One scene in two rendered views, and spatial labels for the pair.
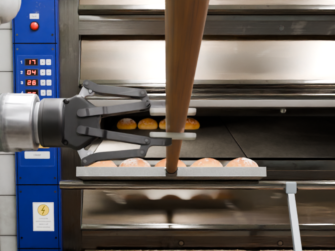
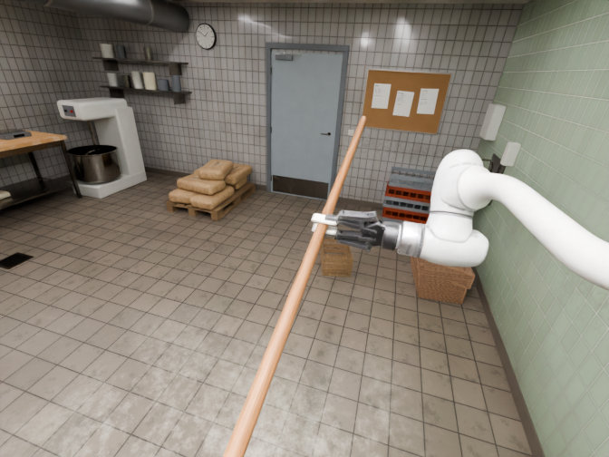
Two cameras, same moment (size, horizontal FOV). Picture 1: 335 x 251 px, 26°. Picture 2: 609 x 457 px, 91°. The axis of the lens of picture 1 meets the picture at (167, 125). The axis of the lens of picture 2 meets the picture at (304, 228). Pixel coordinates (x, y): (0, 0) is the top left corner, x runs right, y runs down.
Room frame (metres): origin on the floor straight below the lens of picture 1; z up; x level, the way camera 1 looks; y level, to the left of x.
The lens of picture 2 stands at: (1.85, 0.13, 1.86)
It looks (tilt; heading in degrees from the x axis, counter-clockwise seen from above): 28 degrees down; 195
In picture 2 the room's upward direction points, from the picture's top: 3 degrees clockwise
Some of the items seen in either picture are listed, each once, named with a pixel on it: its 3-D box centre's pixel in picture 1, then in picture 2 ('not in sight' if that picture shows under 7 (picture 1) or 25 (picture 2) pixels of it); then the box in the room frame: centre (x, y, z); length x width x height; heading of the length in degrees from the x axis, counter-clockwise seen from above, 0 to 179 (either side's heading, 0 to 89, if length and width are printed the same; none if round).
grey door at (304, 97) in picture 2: not in sight; (302, 129); (-2.57, -1.17, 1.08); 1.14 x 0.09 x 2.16; 90
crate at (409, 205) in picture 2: not in sight; (407, 199); (-2.19, 0.47, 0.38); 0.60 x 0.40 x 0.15; 88
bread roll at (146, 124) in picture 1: (147, 123); not in sight; (3.56, 0.10, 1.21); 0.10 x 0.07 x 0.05; 94
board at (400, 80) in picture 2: not in sight; (402, 102); (-2.59, 0.18, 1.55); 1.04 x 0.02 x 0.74; 90
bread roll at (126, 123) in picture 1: (126, 123); not in sight; (3.56, 0.20, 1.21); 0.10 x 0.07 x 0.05; 94
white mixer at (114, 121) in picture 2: not in sight; (101, 146); (-1.76, -4.12, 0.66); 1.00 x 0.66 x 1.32; 0
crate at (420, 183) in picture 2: not in sight; (413, 179); (-2.18, 0.49, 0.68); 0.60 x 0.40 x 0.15; 90
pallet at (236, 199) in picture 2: not in sight; (215, 196); (-1.91, -2.32, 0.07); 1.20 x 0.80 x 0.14; 0
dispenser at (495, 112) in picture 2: not in sight; (492, 121); (-2.15, 1.17, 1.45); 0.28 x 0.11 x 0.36; 0
